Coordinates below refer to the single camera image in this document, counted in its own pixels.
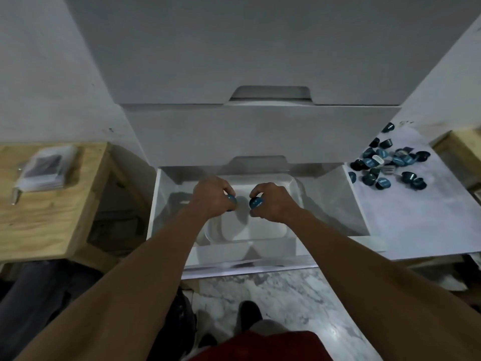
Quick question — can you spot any person's right hand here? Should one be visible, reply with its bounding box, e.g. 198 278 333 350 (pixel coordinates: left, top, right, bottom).
249 183 305 224

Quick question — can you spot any person's left hand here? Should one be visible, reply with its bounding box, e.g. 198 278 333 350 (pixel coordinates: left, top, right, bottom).
191 177 237 222

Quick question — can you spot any person's left forearm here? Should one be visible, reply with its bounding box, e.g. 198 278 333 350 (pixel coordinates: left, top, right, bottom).
15 208 211 361

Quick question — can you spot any white organizer tray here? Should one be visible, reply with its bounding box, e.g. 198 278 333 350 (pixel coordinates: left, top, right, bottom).
205 174 306 248

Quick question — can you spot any light wooden side table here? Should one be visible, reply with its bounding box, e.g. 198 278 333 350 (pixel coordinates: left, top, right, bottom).
0 142 153 276

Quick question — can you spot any wooden crate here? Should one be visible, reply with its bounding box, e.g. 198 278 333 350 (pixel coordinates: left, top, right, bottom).
430 128 481 204

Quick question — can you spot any open white drawer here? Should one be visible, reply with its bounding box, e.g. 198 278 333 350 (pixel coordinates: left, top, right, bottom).
146 165 388 279

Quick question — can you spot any white tall cabinet front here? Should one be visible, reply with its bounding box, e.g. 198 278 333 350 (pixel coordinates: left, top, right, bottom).
62 0 481 106

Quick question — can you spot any black shoe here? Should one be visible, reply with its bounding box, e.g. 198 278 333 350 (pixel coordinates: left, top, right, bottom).
238 301 264 332

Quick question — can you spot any clear plastic bag packet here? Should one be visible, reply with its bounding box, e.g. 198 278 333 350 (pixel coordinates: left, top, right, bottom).
15 145 78 192

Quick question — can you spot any person's right forearm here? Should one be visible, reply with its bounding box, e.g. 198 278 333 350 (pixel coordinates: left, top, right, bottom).
287 208 481 361

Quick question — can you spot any white closed drawer front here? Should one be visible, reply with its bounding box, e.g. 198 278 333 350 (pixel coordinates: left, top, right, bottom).
120 103 402 178

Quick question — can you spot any pile of blue coffee pods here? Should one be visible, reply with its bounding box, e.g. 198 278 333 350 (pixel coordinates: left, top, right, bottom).
347 122 431 192

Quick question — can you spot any red shirt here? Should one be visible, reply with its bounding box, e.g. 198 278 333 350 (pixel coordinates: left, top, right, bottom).
190 330 335 361

